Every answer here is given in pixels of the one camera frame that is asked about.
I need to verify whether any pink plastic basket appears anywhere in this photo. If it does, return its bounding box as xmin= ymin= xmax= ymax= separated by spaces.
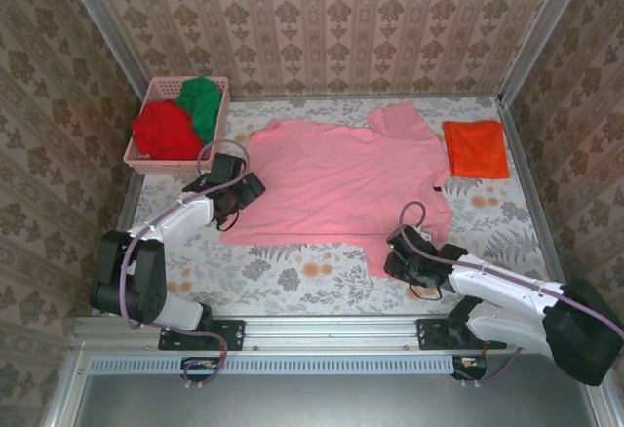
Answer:
xmin=122 ymin=75 xmax=232 ymax=176

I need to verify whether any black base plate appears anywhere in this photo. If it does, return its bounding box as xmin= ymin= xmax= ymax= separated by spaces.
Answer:
xmin=415 ymin=318 xmax=509 ymax=352
xmin=158 ymin=318 xmax=246 ymax=352

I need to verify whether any floral tablecloth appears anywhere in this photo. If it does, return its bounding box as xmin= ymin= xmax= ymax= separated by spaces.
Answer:
xmin=107 ymin=97 xmax=563 ymax=317

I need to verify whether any slotted cable duct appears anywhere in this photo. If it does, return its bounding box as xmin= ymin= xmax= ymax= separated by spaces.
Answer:
xmin=89 ymin=354 xmax=453 ymax=376

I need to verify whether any slanted aluminium frame post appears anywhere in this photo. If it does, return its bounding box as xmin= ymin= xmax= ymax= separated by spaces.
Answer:
xmin=57 ymin=0 xmax=163 ymax=115
xmin=495 ymin=0 xmax=594 ymax=107

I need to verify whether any orange folded t-shirt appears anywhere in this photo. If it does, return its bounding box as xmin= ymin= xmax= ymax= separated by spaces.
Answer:
xmin=442 ymin=119 xmax=512 ymax=180

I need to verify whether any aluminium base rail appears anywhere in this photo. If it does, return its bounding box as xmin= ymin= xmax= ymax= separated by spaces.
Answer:
xmin=71 ymin=313 xmax=602 ymax=353

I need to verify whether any grey metal panel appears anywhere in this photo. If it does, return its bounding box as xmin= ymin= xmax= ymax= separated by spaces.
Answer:
xmin=72 ymin=352 xmax=602 ymax=427

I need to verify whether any aluminium side rail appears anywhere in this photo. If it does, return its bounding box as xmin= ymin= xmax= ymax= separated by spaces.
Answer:
xmin=495 ymin=103 xmax=577 ymax=314
xmin=91 ymin=103 xmax=163 ymax=317

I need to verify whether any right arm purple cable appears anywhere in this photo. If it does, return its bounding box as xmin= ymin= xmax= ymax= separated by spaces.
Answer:
xmin=399 ymin=200 xmax=624 ymax=389

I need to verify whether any pink t-shirt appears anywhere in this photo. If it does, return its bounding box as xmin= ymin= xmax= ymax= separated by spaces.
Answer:
xmin=219 ymin=100 xmax=454 ymax=280

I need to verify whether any green t-shirt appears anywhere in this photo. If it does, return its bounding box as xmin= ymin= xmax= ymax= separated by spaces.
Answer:
xmin=175 ymin=76 xmax=222 ymax=146

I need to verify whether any red t-shirt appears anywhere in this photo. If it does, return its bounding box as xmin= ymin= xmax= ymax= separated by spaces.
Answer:
xmin=131 ymin=99 xmax=206 ymax=162

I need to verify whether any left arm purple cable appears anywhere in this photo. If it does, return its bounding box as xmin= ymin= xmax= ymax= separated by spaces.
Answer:
xmin=120 ymin=138 xmax=253 ymax=390

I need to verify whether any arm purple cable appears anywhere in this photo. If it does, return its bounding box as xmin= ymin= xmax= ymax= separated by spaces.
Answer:
xmin=120 ymin=138 xmax=253 ymax=390
xmin=399 ymin=200 xmax=624 ymax=389

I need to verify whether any black cable junction box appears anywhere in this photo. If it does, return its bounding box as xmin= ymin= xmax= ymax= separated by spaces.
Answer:
xmin=180 ymin=356 xmax=222 ymax=383
xmin=450 ymin=355 xmax=489 ymax=382

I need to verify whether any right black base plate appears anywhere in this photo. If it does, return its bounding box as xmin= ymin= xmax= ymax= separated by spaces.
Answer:
xmin=415 ymin=318 xmax=509 ymax=352

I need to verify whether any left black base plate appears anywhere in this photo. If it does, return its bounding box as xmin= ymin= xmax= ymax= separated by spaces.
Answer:
xmin=158 ymin=318 xmax=246 ymax=352

